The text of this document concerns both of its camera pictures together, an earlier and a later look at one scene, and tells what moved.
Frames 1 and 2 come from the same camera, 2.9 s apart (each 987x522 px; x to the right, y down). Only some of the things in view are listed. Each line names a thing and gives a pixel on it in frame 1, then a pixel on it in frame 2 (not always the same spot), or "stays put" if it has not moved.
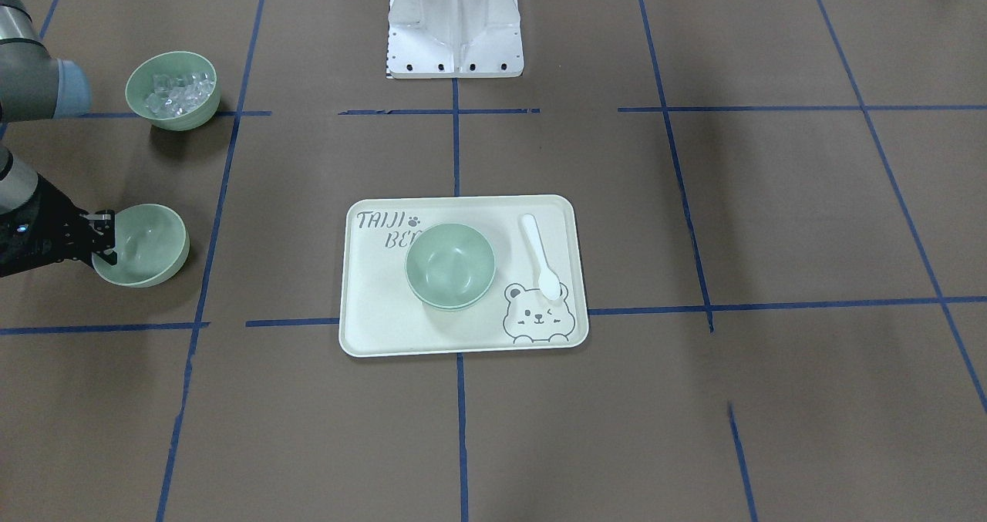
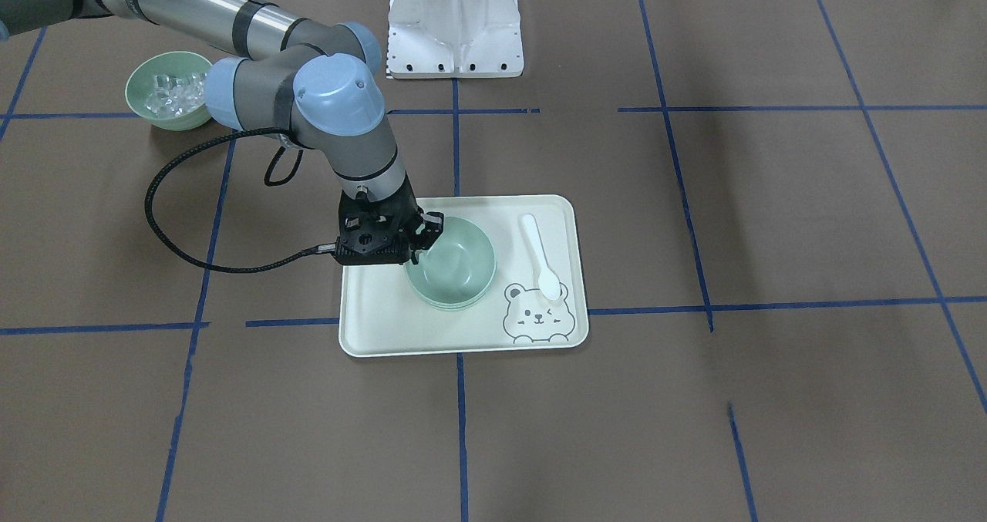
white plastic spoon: [549, 283] stays put
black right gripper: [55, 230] → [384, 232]
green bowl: [152, 242] → [458, 269]
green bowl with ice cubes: [174, 90] stays put
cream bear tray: [381, 316] stays put
